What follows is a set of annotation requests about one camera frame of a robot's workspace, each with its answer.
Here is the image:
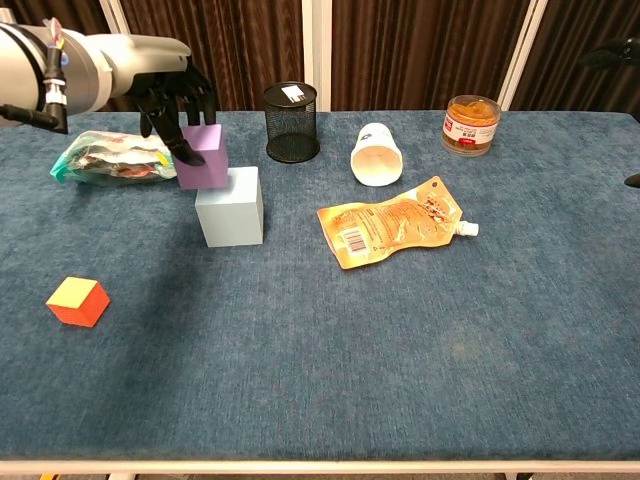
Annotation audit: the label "orange and yellow cube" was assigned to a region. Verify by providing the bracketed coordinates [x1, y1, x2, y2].
[45, 276, 111, 329]

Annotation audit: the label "blue fabric table cover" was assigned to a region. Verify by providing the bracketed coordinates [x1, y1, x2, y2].
[0, 109, 640, 461]

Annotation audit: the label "orange spout pouch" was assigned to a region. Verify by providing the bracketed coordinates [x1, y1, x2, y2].
[316, 175, 480, 271]

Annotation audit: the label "light blue cube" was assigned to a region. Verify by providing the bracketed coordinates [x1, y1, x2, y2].
[194, 166, 265, 248]

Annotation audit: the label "white paper cup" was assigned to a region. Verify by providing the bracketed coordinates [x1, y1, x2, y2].
[350, 122, 404, 188]

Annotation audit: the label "black mesh pen holder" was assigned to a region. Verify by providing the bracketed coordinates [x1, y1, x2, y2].
[262, 81, 321, 163]

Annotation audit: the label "clear jar orange contents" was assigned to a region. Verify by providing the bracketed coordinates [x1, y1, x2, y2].
[440, 94, 502, 157]

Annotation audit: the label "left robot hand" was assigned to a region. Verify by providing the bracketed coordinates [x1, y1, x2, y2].
[110, 33, 219, 167]

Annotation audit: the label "teal snack bag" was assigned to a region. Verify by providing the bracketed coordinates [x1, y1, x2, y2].
[49, 130, 179, 186]

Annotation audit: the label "brown pleated curtain panel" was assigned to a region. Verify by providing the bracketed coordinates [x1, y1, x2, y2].
[331, 0, 531, 112]
[119, 0, 305, 112]
[510, 0, 640, 117]
[0, 0, 142, 114]

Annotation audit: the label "white table frame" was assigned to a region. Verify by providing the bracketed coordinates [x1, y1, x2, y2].
[0, 458, 640, 480]

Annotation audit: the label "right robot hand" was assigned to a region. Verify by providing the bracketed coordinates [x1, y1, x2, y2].
[579, 37, 640, 189]

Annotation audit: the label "black arm cable with connector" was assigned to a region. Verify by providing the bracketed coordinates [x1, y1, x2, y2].
[0, 42, 70, 135]

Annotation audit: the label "purple cube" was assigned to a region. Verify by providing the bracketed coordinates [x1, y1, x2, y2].
[172, 123, 230, 191]

